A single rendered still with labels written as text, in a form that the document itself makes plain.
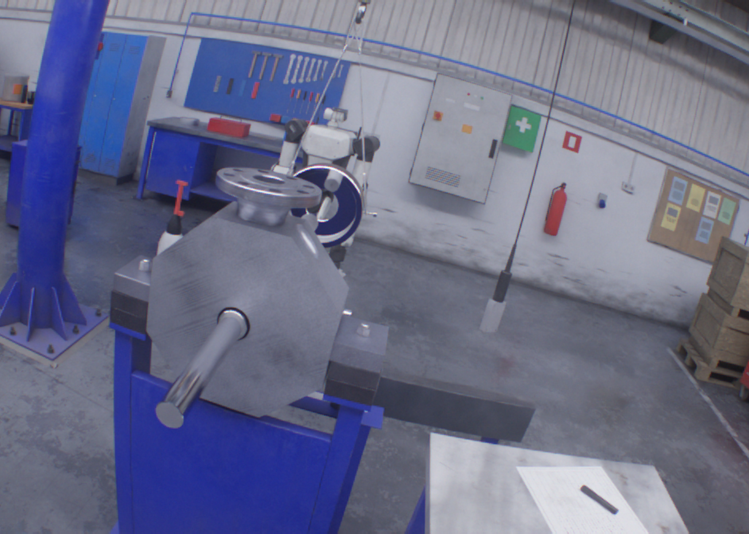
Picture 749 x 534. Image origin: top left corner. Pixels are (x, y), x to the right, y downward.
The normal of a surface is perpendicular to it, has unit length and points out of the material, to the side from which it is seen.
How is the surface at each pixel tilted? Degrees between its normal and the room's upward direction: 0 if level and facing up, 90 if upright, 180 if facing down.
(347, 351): 90
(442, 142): 90
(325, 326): 90
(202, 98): 90
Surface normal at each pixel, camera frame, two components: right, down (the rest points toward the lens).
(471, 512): 0.25, -0.93
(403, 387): -0.05, 0.26
